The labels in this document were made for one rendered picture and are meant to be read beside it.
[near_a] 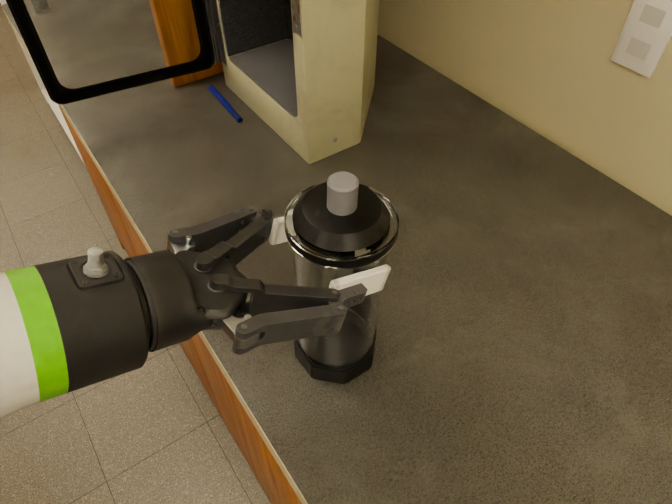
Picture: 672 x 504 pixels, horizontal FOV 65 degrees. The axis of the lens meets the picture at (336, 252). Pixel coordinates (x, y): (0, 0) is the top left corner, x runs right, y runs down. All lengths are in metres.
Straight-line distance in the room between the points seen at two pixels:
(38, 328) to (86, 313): 0.03
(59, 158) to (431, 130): 2.08
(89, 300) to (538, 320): 0.55
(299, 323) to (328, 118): 0.52
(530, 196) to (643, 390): 0.35
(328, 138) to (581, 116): 0.44
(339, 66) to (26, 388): 0.64
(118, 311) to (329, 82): 0.57
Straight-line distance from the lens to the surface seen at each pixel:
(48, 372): 0.38
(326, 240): 0.46
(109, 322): 0.38
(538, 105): 1.08
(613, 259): 0.86
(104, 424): 1.79
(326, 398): 0.64
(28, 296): 0.38
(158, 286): 0.40
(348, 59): 0.86
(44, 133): 3.00
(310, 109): 0.86
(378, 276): 0.50
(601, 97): 1.01
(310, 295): 0.45
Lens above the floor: 1.51
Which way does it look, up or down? 48 degrees down
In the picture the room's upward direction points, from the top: straight up
